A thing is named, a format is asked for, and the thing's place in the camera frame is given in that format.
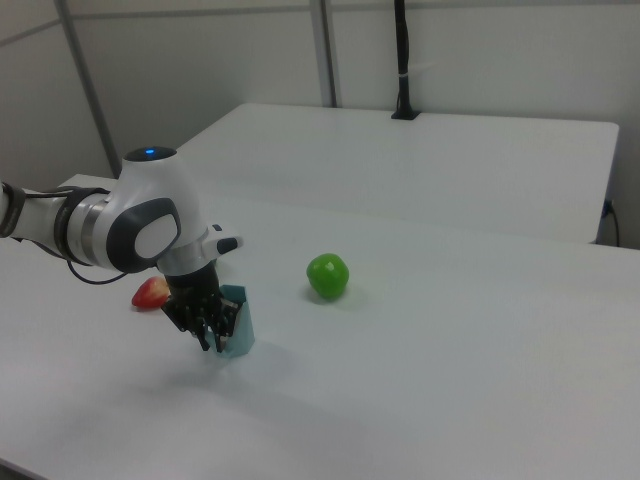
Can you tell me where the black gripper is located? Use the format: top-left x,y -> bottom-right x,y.
160,264 -> 242,354

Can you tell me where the light blue hexagonal mug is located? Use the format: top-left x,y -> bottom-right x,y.
214,284 -> 258,361

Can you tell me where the red strawberry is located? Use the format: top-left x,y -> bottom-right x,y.
131,277 -> 172,314

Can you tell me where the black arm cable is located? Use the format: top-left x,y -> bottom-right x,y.
19,185 -> 132,288

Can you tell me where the grey partition wall post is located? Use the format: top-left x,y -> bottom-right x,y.
308,0 -> 342,108

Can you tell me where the black camera pole stand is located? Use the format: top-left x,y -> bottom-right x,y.
390,0 -> 421,122

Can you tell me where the green apple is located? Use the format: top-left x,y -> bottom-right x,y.
305,252 -> 351,302

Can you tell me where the grey partition corner post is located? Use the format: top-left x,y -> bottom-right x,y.
53,0 -> 124,179

